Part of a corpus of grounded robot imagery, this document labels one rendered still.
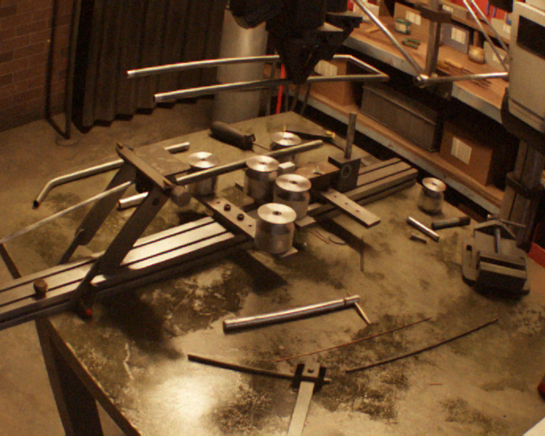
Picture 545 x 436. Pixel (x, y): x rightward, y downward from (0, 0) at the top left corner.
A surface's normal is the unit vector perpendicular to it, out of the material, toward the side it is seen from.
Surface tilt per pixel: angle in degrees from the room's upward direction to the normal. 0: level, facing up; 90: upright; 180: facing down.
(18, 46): 90
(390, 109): 90
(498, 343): 0
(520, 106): 90
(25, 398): 0
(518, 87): 90
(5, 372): 0
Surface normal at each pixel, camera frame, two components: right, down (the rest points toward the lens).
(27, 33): 0.63, 0.44
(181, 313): 0.11, -0.86
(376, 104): -0.77, 0.25
